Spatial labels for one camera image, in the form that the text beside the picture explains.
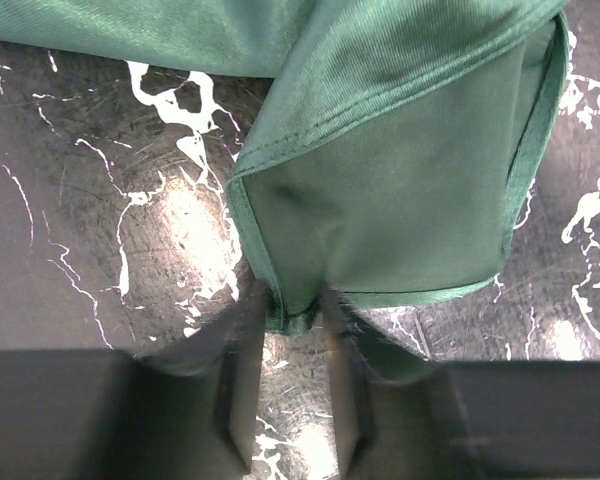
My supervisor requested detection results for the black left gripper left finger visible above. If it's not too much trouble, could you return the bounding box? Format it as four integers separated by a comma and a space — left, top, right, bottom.
129, 289, 269, 479

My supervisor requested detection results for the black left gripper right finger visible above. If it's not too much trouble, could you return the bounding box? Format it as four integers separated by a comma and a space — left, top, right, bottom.
320, 287, 460, 479

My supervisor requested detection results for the dark green cloth napkin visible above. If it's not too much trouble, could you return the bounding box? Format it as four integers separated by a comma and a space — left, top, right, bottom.
0, 1, 568, 335

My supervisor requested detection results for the black marble pattern mat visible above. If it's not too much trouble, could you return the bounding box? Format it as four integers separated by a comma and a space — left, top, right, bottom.
0, 1, 600, 479

